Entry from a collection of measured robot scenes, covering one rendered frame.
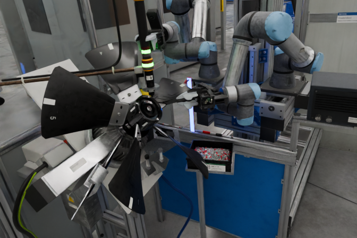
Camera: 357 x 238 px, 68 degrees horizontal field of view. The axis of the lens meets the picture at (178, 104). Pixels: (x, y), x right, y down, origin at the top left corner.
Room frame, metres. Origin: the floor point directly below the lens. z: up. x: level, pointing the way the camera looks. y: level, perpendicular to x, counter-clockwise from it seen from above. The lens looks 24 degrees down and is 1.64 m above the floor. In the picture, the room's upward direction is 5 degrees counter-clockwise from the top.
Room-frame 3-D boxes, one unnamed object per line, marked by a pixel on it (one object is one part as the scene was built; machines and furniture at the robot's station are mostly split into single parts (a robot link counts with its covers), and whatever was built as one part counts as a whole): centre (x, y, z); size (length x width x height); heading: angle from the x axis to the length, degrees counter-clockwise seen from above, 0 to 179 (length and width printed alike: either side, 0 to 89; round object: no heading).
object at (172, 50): (1.26, 0.00, 1.34); 0.11 x 0.08 x 0.11; 77
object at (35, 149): (1.13, 0.70, 0.92); 0.17 x 0.16 x 0.11; 60
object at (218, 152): (1.08, -0.14, 0.84); 0.19 x 0.14 x 0.05; 74
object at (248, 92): (1.07, -0.30, 1.17); 0.11 x 0.08 x 0.09; 97
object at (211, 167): (1.08, -0.14, 0.85); 0.22 x 0.17 x 0.07; 74
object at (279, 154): (1.26, -0.16, 0.82); 0.90 x 0.04 x 0.08; 60
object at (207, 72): (1.76, -0.23, 1.09); 0.15 x 0.15 x 0.10
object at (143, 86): (1.00, 0.12, 1.31); 0.09 x 0.07 x 0.10; 95
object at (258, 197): (1.26, -0.16, 0.45); 0.82 x 0.02 x 0.66; 60
